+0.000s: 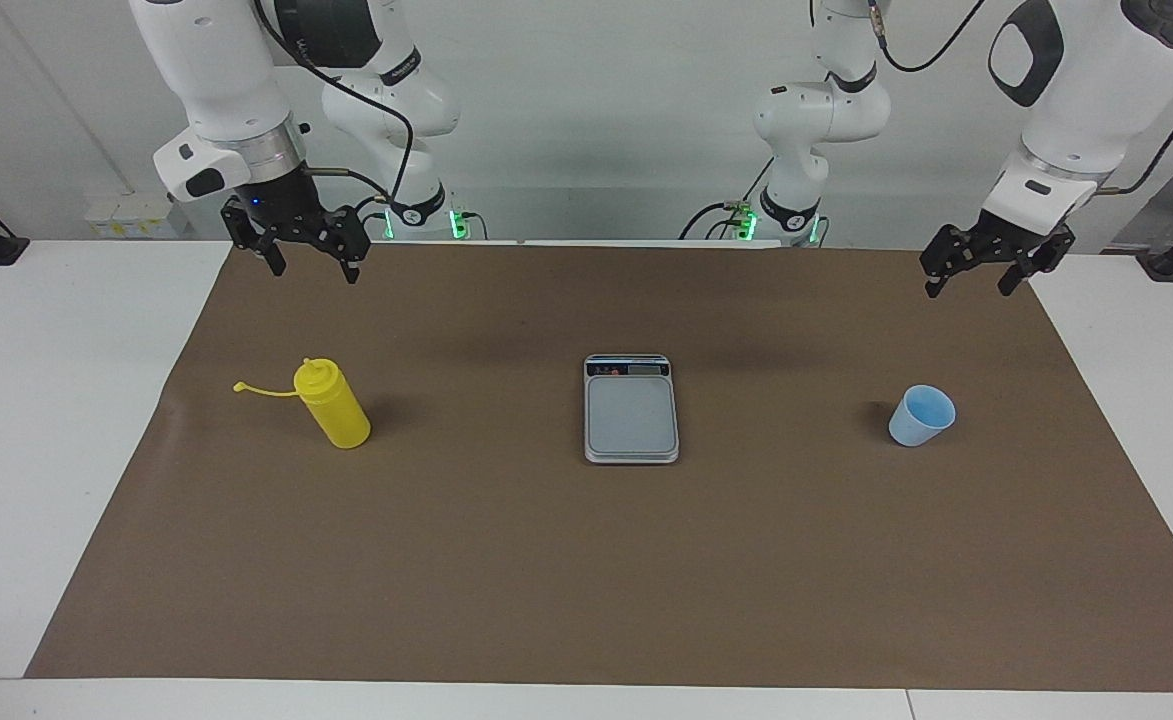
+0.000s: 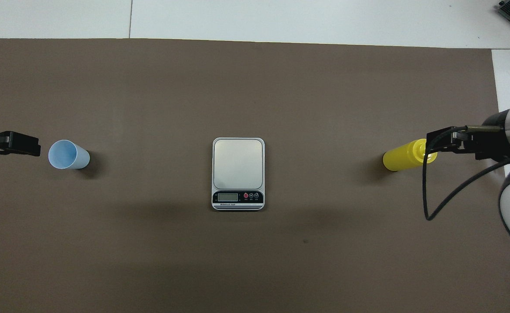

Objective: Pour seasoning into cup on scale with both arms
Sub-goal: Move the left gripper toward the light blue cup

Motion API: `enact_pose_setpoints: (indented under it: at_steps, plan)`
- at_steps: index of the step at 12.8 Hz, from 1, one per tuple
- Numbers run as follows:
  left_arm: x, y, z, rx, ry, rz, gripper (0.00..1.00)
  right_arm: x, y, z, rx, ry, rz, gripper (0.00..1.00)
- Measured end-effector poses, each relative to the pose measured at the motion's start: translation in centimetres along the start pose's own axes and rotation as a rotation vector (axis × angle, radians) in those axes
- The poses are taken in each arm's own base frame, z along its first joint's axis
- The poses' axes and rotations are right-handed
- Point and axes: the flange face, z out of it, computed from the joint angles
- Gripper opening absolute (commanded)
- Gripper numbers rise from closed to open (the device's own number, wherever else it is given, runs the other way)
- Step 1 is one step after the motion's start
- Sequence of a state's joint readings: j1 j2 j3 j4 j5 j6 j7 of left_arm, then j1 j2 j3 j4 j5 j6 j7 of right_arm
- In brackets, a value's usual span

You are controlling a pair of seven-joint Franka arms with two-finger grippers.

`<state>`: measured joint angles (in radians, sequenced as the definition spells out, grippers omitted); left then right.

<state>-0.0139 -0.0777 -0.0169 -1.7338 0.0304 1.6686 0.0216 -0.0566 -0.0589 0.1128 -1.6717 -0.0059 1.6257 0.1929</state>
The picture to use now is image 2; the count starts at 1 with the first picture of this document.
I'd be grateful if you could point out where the silver digital kitchen scale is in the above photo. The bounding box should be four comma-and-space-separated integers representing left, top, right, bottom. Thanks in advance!
212, 137, 265, 211

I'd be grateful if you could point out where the brown table mat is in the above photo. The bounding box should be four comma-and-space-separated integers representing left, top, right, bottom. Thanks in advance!
0, 38, 510, 313

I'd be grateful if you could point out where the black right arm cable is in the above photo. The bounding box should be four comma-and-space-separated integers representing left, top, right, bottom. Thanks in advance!
423, 130, 510, 221

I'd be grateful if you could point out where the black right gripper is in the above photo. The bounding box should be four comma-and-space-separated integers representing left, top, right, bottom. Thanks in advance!
427, 111, 510, 162

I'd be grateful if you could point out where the yellow squeeze bottle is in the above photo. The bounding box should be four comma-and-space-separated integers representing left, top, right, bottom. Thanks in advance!
383, 138, 438, 172

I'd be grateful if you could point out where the light blue plastic cup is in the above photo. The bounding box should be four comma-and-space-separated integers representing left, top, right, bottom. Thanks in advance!
48, 140, 91, 170

